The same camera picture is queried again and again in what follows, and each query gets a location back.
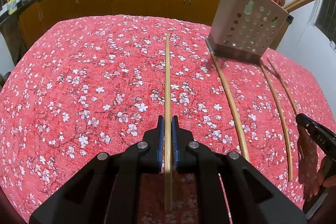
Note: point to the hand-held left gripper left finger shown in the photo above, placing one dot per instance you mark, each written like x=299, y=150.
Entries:
x=160, y=145

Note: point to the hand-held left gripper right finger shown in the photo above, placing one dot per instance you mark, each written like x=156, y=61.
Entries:
x=175, y=145

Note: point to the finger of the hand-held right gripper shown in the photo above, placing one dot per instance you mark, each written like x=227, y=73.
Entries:
x=307, y=161
x=305, y=121

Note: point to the beige perforated chopstick holder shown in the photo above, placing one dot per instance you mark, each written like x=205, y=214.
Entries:
x=225, y=16

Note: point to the person's right hand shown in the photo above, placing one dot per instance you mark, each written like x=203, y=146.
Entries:
x=326, y=172

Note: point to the red floral tablecloth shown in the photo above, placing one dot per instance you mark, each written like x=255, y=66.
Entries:
x=78, y=82

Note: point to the large barred window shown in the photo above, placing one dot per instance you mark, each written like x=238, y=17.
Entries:
x=328, y=11

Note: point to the yellow detergent bottle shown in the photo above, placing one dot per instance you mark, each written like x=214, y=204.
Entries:
x=11, y=5

